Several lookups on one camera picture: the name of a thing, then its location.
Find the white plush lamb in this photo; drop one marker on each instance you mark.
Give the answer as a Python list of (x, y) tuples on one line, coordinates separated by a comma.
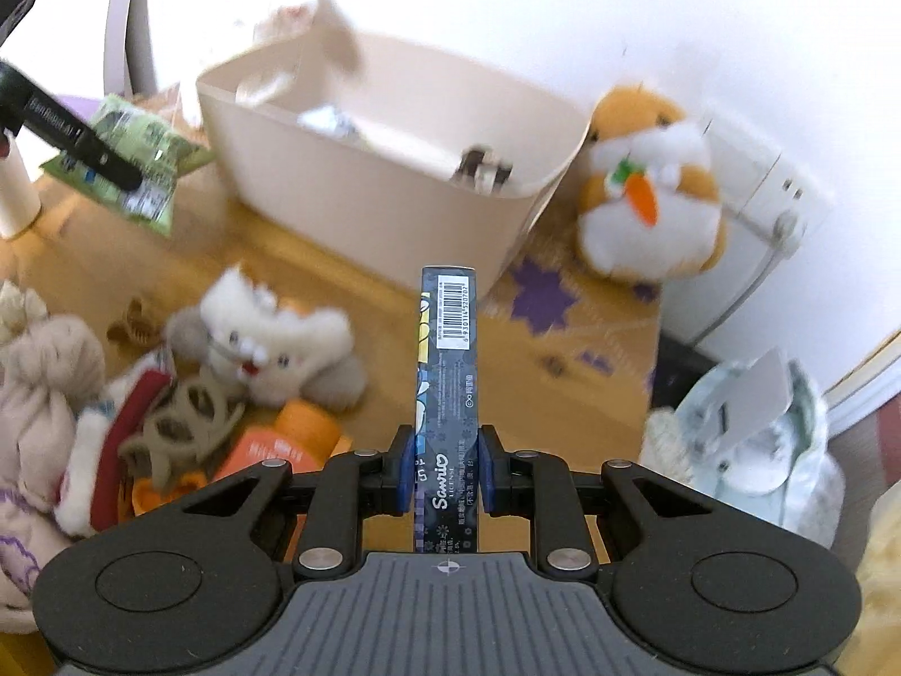
[(325, 33)]

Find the blue white snack packet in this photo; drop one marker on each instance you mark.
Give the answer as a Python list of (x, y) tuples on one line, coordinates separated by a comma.
[(328, 120)]

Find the white plush slipper toy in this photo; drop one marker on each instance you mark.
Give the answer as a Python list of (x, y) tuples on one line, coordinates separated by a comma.
[(267, 347)]

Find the white wall socket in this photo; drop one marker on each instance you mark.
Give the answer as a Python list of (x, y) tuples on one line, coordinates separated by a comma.
[(759, 182)]

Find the taupe hair claw clip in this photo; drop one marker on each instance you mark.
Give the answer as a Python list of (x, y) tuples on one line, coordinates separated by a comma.
[(188, 425)]

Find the beige plastic storage bin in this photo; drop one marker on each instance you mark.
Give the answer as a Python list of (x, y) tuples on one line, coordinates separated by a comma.
[(389, 203)]

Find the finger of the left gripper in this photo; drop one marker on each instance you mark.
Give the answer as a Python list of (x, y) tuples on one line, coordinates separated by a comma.
[(24, 104)]

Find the red white plush headband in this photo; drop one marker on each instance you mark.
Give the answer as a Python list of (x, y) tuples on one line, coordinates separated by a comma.
[(92, 494)]

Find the brown patterned scrunchie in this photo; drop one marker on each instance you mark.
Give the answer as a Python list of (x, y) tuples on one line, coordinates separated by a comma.
[(481, 169)]

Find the orange vitamin bottle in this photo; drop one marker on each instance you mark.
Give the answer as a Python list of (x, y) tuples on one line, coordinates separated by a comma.
[(302, 434)]

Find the beige plush sock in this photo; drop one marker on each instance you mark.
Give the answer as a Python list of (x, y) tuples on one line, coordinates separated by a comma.
[(49, 371), (28, 541)]

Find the dark long Sanrio box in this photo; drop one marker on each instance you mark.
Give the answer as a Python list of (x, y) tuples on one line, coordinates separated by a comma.
[(446, 424)]

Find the white thermos bottle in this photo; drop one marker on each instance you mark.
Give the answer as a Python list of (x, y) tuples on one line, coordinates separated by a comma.
[(20, 203)]

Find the green snack packet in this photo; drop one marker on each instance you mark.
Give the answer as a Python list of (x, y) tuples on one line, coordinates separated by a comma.
[(149, 142)]

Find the orange hamster plush with carrot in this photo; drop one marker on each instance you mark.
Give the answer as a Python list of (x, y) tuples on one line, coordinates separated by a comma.
[(650, 209)]

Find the white phone stand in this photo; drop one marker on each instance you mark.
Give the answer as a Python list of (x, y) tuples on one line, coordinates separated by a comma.
[(745, 404)]

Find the brown hair claw clip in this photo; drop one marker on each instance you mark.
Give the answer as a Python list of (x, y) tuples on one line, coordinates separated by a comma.
[(136, 327)]

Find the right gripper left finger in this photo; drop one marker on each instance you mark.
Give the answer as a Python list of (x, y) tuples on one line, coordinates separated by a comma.
[(335, 502)]

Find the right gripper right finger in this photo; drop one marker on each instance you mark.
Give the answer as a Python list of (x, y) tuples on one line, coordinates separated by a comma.
[(541, 489)]

